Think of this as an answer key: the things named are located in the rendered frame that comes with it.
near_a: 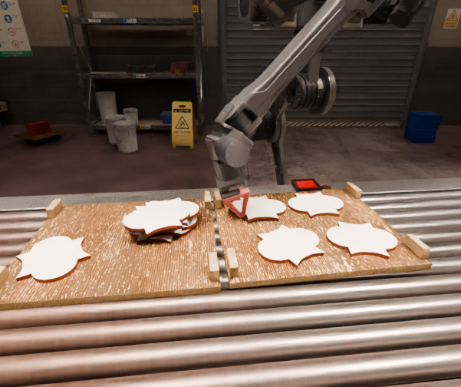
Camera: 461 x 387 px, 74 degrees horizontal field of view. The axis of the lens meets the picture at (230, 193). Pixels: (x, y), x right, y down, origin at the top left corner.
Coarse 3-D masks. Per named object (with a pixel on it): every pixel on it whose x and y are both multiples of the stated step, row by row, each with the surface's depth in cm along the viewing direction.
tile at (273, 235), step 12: (300, 228) 71; (264, 240) 66; (276, 240) 66; (288, 240) 66; (300, 240) 66; (312, 240) 66; (264, 252) 63; (276, 252) 63; (288, 252) 63; (300, 252) 63; (312, 252) 63
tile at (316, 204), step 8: (320, 192) 88; (288, 200) 83; (296, 200) 83; (304, 200) 83; (312, 200) 83; (320, 200) 83; (328, 200) 83; (336, 200) 83; (296, 208) 79; (304, 208) 79; (312, 208) 79; (320, 208) 79; (328, 208) 79; (336, 208) 79; (312, 216) 76; (336, 216) 77
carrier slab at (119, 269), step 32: (64, 224) 74; (96, 224) 74; (96, 256) 63; (128, 256) 63; (160, 256) 63; (192, 256) 63; (0, 288) 55; (32, 288) 55; (64, 288) 55; (96, 288) 55; (128, 288) 55; (160, 288) 55; (192, 288) 55
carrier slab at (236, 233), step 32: (288, 192) 90; (224, 224) 74; (256, 224) 74; (288, 224) 74; (320, 224) 74; (384, 224) 74; (224, 256) 64; (256, 256) 63; (320, 256) 63; (352, 256) 63; (416, 256) 63
